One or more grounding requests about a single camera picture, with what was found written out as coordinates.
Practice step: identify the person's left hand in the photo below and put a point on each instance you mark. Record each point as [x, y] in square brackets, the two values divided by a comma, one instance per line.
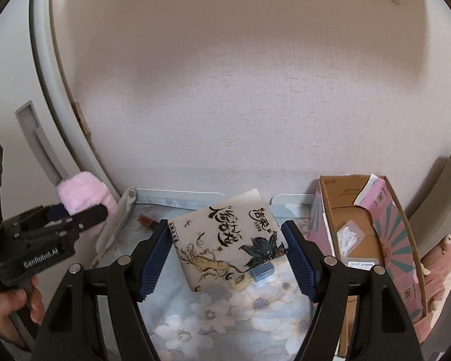
[20, 302]

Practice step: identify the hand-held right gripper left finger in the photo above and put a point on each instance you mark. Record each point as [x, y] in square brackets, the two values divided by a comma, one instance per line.
[158, 258]

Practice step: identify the pink plush toy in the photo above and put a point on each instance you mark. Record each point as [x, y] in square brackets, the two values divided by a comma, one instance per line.
[441, 270]

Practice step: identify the pink fluffy cloth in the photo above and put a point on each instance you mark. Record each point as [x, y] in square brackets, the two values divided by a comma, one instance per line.
[86, 193]

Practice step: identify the small brown lipstick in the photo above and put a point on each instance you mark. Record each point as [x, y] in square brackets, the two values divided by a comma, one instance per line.
[149, 221]

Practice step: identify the pink cardboard box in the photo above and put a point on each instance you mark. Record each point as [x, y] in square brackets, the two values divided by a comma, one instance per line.
[364, 240]

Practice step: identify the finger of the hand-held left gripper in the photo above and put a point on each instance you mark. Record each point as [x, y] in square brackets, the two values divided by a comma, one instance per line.
[83, 215]

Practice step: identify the printed tissue pack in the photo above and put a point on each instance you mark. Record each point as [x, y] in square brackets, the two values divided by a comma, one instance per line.
[227, 238]

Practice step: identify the white plastic bag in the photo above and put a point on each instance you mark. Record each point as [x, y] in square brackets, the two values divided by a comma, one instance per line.
[351, 237]

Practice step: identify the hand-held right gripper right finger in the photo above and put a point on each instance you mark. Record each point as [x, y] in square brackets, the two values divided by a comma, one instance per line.
[297, 258]

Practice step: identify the grey chair back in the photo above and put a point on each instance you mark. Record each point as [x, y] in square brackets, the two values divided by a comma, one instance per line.
[436, 203]

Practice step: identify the white door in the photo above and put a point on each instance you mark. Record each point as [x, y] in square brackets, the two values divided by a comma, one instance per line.
[49, 94]

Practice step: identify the small grey box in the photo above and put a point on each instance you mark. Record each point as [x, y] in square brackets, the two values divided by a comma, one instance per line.
[262, 271]

